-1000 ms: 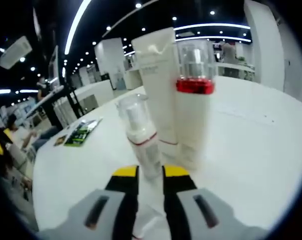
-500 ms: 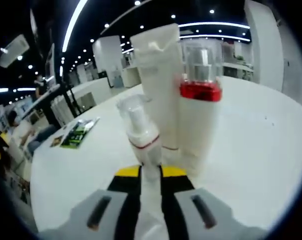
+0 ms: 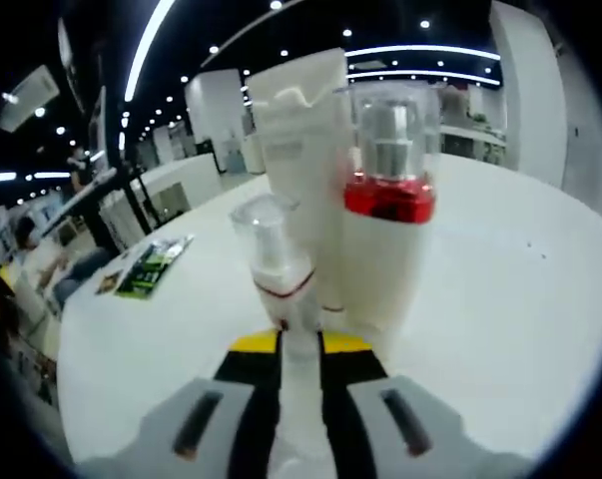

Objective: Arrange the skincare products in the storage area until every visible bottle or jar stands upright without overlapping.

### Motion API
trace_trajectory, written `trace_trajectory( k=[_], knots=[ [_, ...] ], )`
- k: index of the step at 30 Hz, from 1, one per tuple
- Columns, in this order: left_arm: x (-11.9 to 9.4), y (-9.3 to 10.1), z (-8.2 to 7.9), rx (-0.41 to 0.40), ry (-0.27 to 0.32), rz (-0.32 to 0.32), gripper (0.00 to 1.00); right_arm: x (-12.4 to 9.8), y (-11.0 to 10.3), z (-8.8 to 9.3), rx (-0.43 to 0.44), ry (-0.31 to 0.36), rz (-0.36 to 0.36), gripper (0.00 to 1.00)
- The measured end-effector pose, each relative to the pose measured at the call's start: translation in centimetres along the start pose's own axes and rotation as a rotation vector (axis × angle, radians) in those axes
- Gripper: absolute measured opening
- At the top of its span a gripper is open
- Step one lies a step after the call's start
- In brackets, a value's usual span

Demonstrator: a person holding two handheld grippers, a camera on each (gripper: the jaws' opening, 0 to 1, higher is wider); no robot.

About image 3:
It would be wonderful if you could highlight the red collar white skincare bottle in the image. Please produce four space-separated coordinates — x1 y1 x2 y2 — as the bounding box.
332 82 441 360

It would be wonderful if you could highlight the ceiling air conditioner unit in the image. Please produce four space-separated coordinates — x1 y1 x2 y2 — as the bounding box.
0 64 62 134

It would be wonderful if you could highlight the white skincare tube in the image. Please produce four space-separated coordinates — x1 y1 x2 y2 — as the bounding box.
244 47 351 313

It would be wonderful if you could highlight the straight ceiling light strip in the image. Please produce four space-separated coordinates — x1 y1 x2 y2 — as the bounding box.
344 45 501 62

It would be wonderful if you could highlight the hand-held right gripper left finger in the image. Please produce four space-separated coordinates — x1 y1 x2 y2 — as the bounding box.
78 328 285 479

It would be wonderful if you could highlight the black frame table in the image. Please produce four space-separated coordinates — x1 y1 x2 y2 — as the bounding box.
63 167 162 250

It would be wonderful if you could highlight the curved ceiling light strip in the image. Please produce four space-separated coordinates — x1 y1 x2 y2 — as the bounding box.
123 0 177 104

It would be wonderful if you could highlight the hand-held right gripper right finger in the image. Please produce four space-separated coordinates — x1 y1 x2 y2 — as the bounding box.
317 329 534 479

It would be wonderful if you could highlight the green printed packet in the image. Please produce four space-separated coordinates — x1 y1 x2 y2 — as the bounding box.
113 234 195 300

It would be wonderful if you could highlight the small clear cap skincare bottle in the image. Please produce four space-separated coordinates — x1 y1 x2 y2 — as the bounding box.
229 193 339 479

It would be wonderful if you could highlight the group of ceiling spotlights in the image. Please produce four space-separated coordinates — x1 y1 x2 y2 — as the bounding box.
0 0 431 196

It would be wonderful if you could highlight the gold foil packet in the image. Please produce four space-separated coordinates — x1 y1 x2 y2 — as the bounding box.
94 268 125 296

